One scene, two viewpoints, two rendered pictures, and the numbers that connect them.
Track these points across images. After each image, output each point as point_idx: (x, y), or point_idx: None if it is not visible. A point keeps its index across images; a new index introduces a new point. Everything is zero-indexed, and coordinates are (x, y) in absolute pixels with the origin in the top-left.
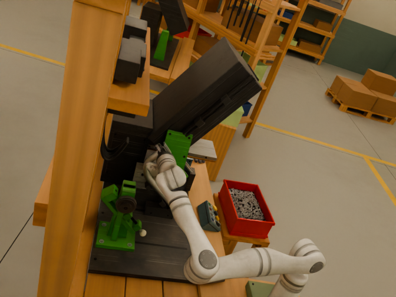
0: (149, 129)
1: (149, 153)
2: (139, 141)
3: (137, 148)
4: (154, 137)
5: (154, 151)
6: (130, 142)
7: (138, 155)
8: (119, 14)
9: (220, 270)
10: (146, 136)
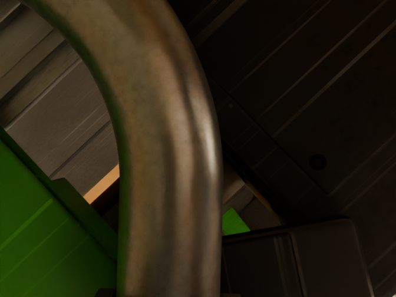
0: (393, 277)
1: (89, 88)
2: (333, 114)
3: (278, 53)
4: (317, 285)
5: (82, 113)
6: (368, 38)
7: (204, 27)
8: None
9: None
10: (339, 199)
